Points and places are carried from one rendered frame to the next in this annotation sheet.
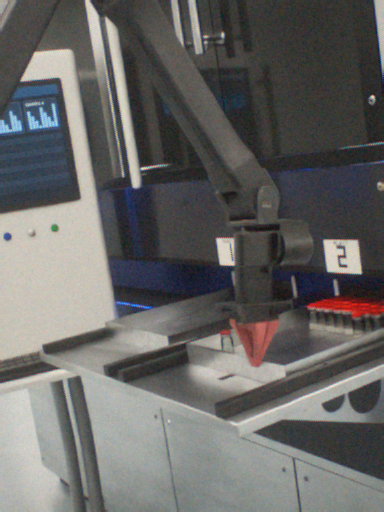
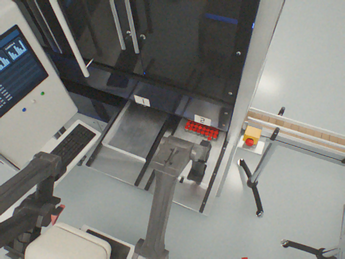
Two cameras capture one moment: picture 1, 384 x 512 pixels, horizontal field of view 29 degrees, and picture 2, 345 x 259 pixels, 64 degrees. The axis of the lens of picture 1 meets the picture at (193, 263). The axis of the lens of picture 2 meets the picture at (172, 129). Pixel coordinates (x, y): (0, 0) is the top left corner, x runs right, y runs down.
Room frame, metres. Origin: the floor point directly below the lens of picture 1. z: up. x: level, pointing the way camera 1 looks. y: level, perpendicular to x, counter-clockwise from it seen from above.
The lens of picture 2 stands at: (0.72, 0.24, 2.19)
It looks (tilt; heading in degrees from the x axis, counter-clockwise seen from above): 59 degrees down; 330
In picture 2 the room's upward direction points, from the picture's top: 5 degrees counter-clockwise
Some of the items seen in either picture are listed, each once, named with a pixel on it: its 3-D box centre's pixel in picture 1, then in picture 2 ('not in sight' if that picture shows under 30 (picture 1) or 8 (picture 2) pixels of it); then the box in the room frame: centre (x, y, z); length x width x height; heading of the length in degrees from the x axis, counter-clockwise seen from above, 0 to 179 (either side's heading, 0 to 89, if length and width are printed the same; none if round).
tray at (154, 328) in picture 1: (204, 316); (138, 126); (1.53, 0.00, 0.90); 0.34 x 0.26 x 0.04; 123
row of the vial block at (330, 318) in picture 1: (344, 320); (200, 133); (1.29, -0.25, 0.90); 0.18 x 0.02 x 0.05; 33
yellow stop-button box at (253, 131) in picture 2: not in sight; (252, 134); (1.10, -0.42, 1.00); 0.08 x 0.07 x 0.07; 123
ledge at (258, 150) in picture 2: not in sight; (252, 140); (1.11, -0.47, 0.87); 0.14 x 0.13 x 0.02; 123
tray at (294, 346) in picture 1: (309, 337); (194, 148); (1.24, -0.18, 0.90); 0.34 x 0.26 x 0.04; 123
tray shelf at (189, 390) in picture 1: (226, 348); (160, 149); (1.35, -0.04, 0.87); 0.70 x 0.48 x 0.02; 33
